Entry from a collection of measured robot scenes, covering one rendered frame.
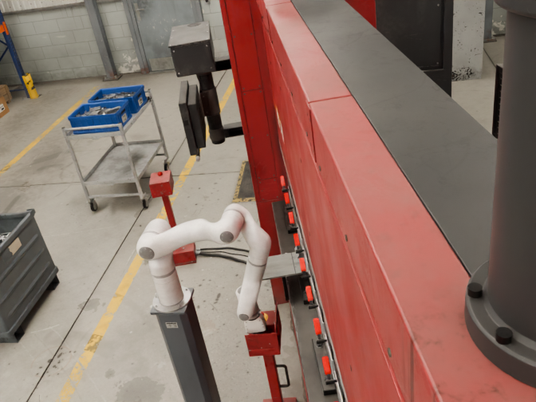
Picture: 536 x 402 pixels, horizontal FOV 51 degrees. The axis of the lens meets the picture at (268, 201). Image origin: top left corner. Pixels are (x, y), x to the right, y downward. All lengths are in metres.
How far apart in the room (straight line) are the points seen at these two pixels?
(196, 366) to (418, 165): 2.26
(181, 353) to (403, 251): 2.32
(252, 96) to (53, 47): 7.75
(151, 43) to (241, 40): 6.85
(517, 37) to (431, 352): 0.32
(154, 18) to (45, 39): 2.08
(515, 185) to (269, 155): 3.05
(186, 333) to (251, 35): 1.65
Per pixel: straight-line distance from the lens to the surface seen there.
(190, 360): 2.99
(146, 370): 4.00
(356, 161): 0.96
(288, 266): 2.88
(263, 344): 2.86
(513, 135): 0.50
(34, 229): 4.83
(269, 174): 3.57
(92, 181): 5.78
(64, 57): 10.82
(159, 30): 9.95
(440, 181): 0.89
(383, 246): 0.75
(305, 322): 2.73
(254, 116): 3.40
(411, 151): 0.99
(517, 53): 0.48
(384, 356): 0.94
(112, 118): 5.49
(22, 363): 4.50
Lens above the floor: 2.74
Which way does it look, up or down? 30 degrees down
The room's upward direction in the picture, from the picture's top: 10 degrees counter-clockwise
